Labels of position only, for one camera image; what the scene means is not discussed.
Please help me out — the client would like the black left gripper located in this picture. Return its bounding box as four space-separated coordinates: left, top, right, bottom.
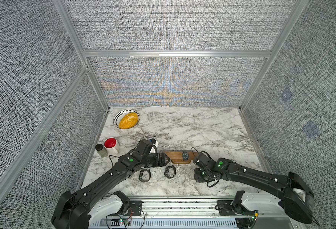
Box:
141 152 171 168

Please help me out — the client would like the wooden watch stand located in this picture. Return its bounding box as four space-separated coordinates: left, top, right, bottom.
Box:
165 151 198 164

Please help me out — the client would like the black chunky watch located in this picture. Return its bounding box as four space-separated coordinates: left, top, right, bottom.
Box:
138 169 151 183
164 165 176 179

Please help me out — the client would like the black slim watch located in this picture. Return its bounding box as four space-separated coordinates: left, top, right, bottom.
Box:
182 150 189 161
207 179 219 188

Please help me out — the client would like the right white arm base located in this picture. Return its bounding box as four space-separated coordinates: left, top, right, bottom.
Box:
231 191 286 217

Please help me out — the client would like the left white arm base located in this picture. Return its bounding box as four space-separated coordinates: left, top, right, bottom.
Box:
89 191 130 226

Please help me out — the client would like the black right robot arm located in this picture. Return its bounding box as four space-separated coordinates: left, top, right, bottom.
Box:
193 151 318 224

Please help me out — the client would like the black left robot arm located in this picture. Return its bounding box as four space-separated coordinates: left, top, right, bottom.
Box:
51 138 168 229

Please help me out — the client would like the orange food in bowl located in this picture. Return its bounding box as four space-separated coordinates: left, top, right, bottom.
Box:
118 112 139 129

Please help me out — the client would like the white patterned bowl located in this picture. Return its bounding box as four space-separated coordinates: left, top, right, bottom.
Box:
113 109 140 128

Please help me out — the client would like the white mug red inside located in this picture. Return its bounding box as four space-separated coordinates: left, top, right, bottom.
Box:
103 137 120 155

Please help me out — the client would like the small jar black lid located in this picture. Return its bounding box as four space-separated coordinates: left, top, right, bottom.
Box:
95 144 108 157

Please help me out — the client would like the aluminium front rail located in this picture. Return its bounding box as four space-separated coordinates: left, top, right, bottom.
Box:
93 196 291 219

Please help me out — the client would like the white vented cable duct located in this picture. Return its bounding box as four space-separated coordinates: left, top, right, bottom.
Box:
89 218 238 229

